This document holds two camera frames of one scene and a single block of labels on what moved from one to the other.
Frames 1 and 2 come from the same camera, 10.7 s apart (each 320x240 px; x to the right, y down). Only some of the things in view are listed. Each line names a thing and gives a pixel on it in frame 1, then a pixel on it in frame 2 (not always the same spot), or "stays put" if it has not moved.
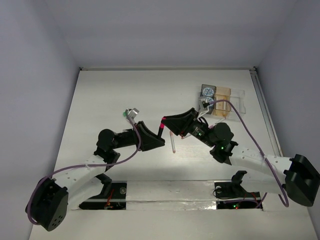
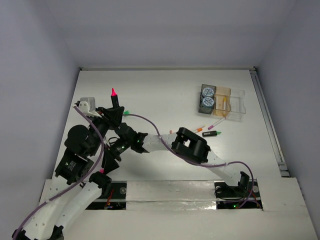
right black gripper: (182, 124) to (109, 163)
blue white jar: (209, 99) stays put
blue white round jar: (207, 92) stays put
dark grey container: (211, 107) stays put
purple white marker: (211, 126) stays put
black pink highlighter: (161, 127) to (114, 98)
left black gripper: (140, 136) to (107, 116)
